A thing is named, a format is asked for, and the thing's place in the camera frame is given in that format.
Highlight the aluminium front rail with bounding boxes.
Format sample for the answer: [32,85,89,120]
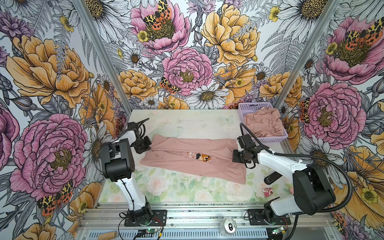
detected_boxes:
[77,203,337,232]

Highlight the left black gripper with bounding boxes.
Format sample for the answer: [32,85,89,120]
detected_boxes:
[131,135,152,154]

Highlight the green circuit board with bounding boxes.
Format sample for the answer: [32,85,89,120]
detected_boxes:
[136,228,163,238]

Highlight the wooden cork block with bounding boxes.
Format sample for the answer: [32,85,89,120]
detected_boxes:
[98,231,118,240]

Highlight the pink shorts in basket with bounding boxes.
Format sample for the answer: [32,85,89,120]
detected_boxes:
[245,107,285,138]

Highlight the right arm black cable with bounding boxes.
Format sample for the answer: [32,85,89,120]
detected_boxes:
[239,122,353,240]

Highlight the pink t-shirt with print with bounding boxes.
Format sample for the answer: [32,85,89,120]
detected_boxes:
[141,135,247,185]

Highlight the black remote-like device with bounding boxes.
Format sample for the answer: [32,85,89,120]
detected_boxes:
[264,172,282,185]

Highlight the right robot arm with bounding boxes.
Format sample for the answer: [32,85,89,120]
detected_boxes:
[233,134,336,224]

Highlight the small pink red toy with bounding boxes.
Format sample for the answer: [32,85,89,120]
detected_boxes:
[262,188,274,198]

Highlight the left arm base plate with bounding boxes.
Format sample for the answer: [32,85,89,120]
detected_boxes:
[124,209,168,227]

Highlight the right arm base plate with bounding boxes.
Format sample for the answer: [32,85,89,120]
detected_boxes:
[244,209,291,226]

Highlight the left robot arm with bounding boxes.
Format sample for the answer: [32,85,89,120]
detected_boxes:
[101,118,153,225]

